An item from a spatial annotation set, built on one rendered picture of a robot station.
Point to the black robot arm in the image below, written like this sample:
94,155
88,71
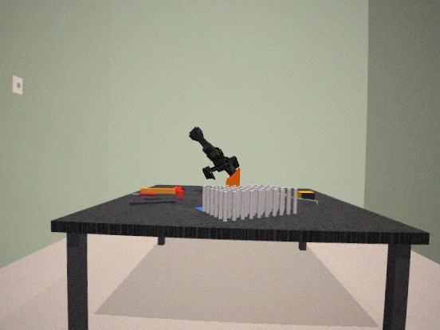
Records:
213,153

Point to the orange flat bar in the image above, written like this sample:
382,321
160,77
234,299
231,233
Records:
157,191

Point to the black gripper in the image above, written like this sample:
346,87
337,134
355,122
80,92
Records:
221,166

